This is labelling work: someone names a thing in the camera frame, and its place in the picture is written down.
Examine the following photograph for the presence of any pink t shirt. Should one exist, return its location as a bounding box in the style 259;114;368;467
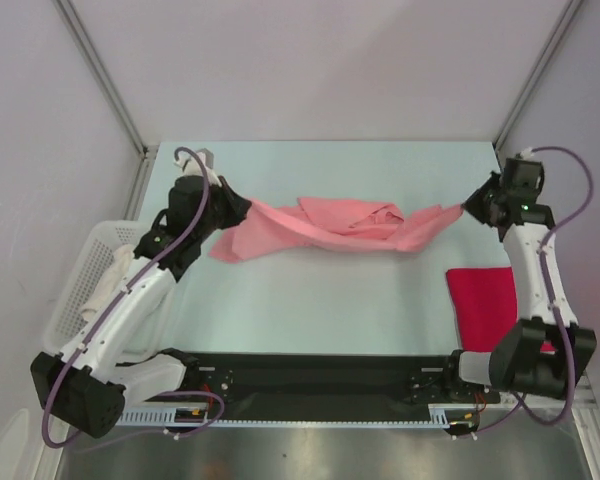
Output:
210;197;463;264

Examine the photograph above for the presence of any white slotted cable duct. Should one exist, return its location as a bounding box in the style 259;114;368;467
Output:
116;405;477;429

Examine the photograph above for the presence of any folded red t shirt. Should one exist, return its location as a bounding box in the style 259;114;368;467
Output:
445;266;556;356

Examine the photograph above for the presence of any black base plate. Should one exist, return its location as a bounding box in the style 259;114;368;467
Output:
114;351;501;422

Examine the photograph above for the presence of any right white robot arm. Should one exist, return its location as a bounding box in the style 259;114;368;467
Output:
441;167;597;401

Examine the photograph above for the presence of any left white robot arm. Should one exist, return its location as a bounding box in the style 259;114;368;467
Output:
30;172;252;448

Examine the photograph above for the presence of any white crumpled t shirt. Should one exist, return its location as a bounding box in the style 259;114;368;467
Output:
79;244;134;329

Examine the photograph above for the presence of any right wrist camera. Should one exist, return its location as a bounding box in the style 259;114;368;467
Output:
502;157;545;195

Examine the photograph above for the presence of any white plastic basket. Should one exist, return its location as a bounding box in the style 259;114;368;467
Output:
42;220;149;353

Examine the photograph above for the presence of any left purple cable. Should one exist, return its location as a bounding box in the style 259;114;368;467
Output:
41;146;226;453

